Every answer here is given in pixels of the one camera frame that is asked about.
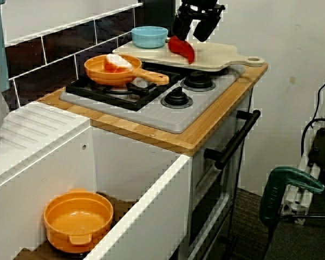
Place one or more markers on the light wooden cutting board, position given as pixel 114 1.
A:
pixel 219 57

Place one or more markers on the black stove knob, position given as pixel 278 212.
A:
pixel 197 81
pixel 176 98

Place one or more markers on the white toy oven cabinet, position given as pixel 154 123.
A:
pixel 197 173

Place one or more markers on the orange toy frying pan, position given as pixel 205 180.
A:
pixel 97 74

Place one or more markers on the black burner grate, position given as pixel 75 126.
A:
pixel 103 98

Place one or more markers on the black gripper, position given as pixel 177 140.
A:
pixel 200 6

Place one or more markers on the white aluminium extrusion bar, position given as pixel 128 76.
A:
pixel 307 165

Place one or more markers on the red toy chili pepper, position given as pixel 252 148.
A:
pixel 181 50

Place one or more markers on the light blue plastic bowl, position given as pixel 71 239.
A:
pixel 149 38

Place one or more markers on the toy salmon sushi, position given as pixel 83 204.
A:
pixel 116 63

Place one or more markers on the black leaning panel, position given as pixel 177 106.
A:
pixel 157 13

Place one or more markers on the green power drill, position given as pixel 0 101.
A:
pixel 273 200

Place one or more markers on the orange toy pot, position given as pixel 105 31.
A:
pixel 75 216

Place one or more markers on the grey toy stove panel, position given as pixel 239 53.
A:
pixel 157 116

